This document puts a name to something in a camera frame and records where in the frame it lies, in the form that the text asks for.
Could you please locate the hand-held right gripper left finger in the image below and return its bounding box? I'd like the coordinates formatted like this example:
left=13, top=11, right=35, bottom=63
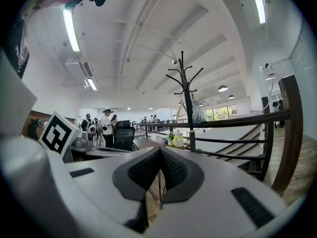
left=64, top=146, right=162, bottom=234

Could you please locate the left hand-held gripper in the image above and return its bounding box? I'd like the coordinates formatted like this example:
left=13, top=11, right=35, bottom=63
left=38, top=111, right=134, bottom=158

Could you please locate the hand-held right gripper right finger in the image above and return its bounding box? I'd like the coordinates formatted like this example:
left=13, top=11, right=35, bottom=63
left=148, top=146, right=288, bottom=238

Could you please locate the light blue umbrella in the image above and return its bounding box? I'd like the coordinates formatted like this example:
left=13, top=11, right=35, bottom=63
left=191, top=93, right=207, bottom=124

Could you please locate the black metal coat rack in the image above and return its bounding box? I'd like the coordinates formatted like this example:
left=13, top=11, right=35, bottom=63
left=165, top=51, right=204, bottom=153

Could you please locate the black mesh office chair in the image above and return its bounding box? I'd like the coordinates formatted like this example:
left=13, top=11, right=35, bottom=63
left=113, top=119, right=136, bottom=152

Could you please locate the brown wooden desk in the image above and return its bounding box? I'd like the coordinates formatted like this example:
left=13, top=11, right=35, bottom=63
left=132, top=135, right=191, bottom=151

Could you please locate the pale yellow jar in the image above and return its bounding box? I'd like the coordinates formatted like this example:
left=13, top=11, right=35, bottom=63
left=173, top=130, right=185, bottom=148

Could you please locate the dark railing with brown handrail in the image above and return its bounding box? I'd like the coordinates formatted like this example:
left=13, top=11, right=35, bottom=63
left=133, top=109, right=291, bottom=180

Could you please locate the long fluorescent light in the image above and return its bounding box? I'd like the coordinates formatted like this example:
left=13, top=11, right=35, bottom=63
left=86, top=77, right=98, bottom=91
left=248, top=0, right=266, bottom=24
left=62, top=7, right=81, bottom=53

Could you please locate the large glass window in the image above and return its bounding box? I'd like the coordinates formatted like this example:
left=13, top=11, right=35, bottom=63
left=205, top=105, right=237, bottom=121

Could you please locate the cream wooden clothes hanger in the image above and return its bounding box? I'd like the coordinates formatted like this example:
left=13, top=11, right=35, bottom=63
left=174, top=99, right=190, bottom=120

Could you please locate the white air conditioner unit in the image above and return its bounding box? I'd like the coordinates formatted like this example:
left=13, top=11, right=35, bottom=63
left=64, top=59, right=93, bottom=84

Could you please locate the person's black white shirt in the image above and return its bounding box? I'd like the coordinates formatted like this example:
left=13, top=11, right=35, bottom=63
left=4, top=13, right=30, bottom=79

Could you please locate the brown wooden newel post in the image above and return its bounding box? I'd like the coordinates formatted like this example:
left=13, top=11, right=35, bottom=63
left=271, top=74, right=304, bottom=197

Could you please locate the white security camera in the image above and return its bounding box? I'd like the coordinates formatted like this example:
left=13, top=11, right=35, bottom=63
left=259, top=62, right=277, bottom=78

